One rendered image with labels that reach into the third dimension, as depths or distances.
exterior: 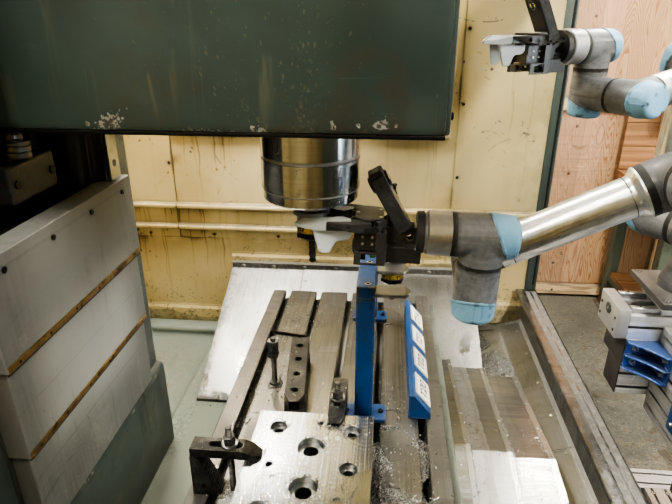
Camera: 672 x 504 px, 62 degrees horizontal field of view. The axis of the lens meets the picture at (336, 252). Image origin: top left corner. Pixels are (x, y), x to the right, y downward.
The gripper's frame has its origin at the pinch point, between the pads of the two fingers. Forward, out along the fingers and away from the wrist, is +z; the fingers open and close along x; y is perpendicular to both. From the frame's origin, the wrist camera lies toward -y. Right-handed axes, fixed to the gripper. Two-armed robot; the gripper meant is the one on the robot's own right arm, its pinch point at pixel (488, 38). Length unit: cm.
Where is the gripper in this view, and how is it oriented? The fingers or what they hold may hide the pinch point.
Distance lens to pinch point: 125.4
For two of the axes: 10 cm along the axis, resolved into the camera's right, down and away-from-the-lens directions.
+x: -4.2, -3.5, 8.4
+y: 0.0, 9.2, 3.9
